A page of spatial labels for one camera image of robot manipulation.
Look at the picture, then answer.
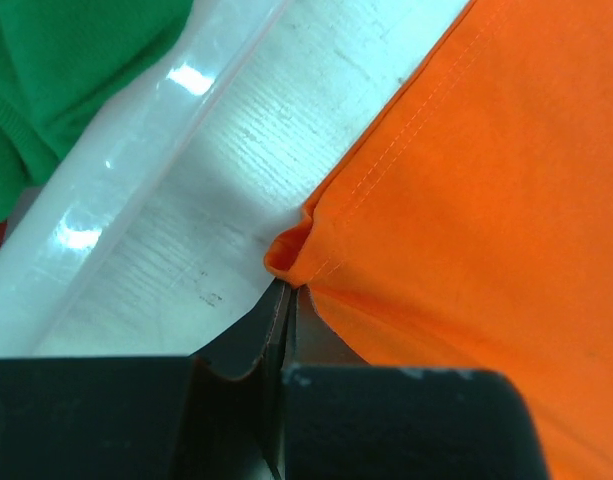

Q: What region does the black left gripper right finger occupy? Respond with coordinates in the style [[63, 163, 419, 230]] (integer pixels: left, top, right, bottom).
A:
[[282, 288, 549, 479]]

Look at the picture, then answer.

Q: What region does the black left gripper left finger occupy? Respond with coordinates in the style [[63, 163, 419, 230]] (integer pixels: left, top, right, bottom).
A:
[[0, 281, 290, 479]]

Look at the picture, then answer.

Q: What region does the orange t-shirt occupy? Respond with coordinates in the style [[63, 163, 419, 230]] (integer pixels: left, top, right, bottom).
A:
[[265, 1, 613, 479]]

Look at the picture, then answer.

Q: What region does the white perforated plastic basket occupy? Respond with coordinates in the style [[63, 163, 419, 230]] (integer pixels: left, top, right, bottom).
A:
[[0, 0, 300, 359]]

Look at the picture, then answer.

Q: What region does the green t-shirt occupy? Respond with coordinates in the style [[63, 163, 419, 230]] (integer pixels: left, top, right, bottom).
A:
[[0, 0, 192, 223]]

